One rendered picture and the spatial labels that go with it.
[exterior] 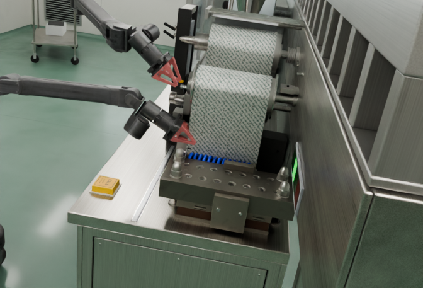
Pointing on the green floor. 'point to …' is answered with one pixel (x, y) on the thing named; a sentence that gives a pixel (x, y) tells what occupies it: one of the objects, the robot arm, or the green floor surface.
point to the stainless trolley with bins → (53, 28)
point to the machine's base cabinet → (165, 264)
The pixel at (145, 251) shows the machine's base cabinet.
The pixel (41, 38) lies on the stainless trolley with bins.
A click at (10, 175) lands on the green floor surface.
